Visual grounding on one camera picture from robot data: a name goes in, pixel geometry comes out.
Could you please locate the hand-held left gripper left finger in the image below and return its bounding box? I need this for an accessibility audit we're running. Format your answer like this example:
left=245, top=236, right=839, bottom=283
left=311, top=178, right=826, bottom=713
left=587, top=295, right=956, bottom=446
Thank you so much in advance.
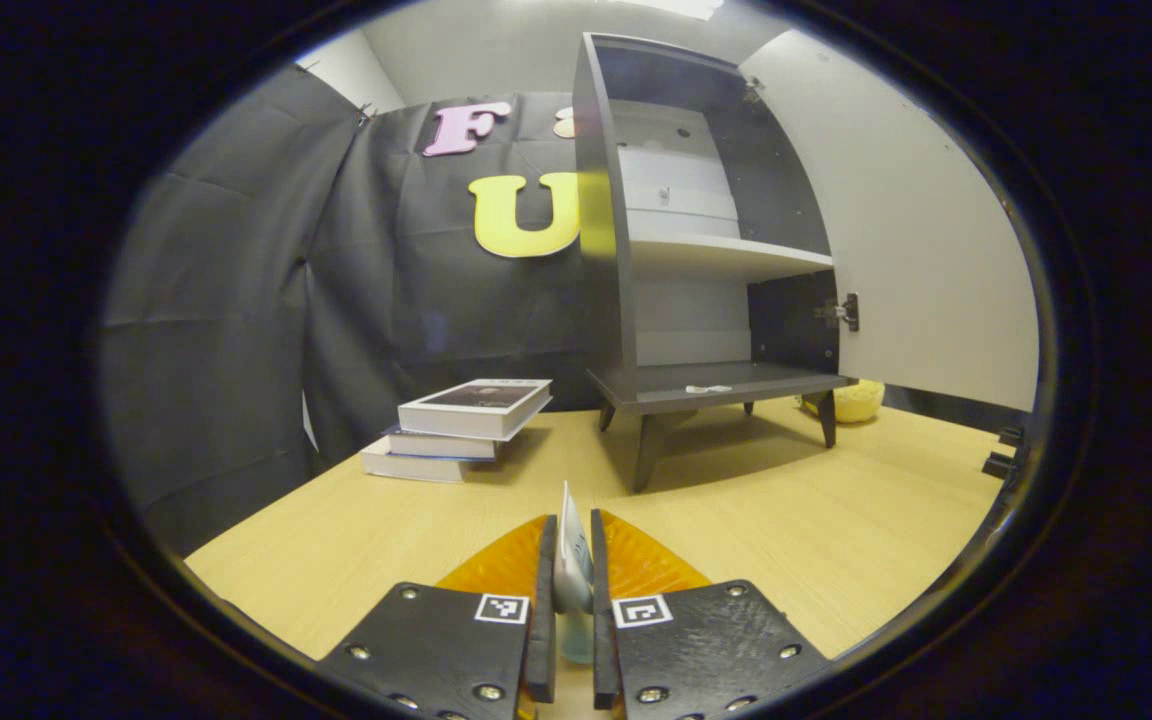
left=316, top=513, right=559, bottom=720

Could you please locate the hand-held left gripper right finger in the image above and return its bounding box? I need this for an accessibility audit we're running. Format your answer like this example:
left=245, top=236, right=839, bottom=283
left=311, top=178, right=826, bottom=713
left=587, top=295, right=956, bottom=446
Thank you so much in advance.
left=591, top=508, right=830, bottom=720

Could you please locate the blue and white bottle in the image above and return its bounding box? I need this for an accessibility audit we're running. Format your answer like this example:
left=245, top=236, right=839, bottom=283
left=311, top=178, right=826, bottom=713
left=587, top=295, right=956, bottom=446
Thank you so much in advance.
left=551, top=480, right=597, bottom=666

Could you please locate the dark grey cabinet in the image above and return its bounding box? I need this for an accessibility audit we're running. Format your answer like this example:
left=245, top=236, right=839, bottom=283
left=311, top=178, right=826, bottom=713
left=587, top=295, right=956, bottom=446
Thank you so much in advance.
left=571, top=32, right=859, bottom=494

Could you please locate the grey cabinet door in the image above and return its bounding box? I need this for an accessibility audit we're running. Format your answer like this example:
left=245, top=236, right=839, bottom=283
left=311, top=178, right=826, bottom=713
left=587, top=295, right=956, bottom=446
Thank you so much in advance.
left=739, top=28, right=1040, bottom=413

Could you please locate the navy and white book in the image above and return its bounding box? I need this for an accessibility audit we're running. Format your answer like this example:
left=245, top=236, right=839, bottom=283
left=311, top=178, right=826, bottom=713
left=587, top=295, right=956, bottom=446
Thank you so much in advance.
left=381, top=422, right=502, bottom=462

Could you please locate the book with portrait cover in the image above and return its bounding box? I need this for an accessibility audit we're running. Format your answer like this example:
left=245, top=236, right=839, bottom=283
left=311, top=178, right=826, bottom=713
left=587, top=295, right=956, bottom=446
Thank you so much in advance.
left=398, top=378, right=554, bottom=442

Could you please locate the yellow round cushion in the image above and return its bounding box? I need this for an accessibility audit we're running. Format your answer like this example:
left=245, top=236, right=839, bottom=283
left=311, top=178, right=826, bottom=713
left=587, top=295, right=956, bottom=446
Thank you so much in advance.
left=801, top=378, right=887, bottom=425

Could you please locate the black backdrop cloth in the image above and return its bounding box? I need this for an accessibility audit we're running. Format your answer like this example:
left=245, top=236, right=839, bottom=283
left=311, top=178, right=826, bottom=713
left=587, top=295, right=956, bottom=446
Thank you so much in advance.
left=101, top=62, right=1037, bottom=556

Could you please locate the large ceiling light panel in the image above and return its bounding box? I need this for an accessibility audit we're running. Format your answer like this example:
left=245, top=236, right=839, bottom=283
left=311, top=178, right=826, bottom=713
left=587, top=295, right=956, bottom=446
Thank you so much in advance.
left=626, top=0, right=727, bottom=21

